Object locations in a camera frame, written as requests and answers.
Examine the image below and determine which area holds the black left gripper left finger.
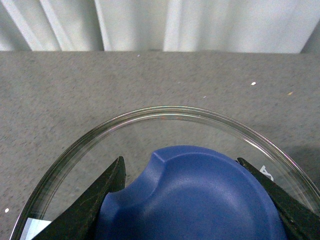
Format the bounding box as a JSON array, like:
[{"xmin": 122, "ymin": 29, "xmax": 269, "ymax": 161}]
[{"xmin": 34, "ymin": 156, "xmax": 126, "ymax": 240}]

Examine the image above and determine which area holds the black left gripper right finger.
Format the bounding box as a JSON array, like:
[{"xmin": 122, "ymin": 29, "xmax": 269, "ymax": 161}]
[{"xmin": 237, "ymin": 157, "xmax": 320, "ymax": 240}]

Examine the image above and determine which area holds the white curtain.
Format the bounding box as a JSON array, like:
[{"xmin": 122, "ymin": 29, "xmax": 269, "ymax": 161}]
[{"xmin": 0, "ymin": 0, "xmax": 320, "ymax": 54}]

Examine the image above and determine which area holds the glass lid blue knob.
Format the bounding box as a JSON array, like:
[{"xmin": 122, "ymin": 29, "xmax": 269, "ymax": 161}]
[{"xmin": 11, "ymin": 106, "xmax": 320, "ymax": 240}]

